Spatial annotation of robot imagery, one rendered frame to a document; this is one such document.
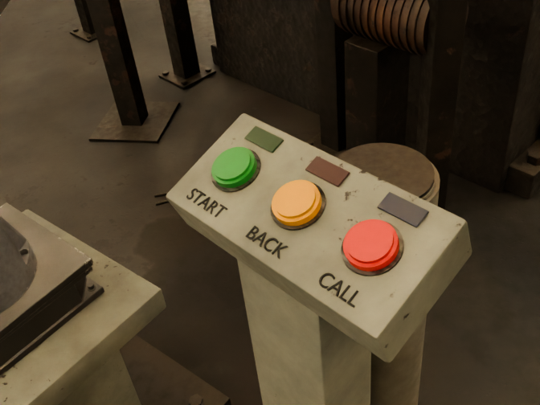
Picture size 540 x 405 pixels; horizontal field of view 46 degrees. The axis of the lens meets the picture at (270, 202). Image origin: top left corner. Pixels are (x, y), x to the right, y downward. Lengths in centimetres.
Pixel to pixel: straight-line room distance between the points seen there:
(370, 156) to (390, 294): 27
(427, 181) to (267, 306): 21
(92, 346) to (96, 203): 76
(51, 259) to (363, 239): 52
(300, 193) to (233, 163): 7
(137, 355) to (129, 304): 32
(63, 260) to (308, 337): 42
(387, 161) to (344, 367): 22
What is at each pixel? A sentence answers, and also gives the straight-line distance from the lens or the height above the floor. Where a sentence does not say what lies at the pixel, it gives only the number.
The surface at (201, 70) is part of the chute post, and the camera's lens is 203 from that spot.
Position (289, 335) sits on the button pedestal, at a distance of 57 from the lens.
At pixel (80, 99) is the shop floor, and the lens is 203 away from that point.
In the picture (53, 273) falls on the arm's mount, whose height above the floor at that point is 37.
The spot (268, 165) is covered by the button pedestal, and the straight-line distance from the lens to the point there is 54.
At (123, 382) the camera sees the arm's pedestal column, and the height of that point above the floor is 12.
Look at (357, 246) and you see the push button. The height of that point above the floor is 61.
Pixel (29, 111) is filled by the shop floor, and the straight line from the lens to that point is 204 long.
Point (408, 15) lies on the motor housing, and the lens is 107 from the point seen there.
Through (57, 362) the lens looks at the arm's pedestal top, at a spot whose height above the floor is 30.
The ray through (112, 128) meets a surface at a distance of 182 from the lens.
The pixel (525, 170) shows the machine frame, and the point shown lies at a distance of 146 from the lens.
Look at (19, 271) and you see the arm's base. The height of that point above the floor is 39.
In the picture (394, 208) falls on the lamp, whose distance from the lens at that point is 48.
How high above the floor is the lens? 92
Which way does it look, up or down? 40 degrees down
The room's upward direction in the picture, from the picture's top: 7 degrees counter-clockwise
